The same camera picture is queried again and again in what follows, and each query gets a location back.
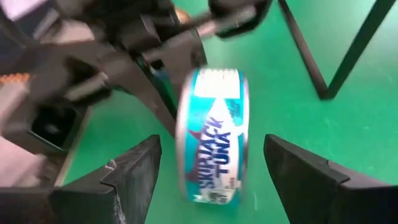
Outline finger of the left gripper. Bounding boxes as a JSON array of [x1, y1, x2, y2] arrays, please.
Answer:
[[27, 52, 178, 138], [141, 0, 273, 94]]

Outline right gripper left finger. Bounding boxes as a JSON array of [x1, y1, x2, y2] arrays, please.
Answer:
[[0, 134, 162, 224]]

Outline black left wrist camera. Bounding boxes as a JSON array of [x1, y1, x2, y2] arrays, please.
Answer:
[[2, 99, 88, 157]]

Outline wooden shelf black frame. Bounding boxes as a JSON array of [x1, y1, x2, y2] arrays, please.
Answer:
[[277, 0, 398, 101]]

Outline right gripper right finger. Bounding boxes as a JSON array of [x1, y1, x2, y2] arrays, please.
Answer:
[[263, 133, 398, 224]]

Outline teal tuna can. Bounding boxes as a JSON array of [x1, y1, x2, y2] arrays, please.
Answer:
[[175, 68, 251, 206]]

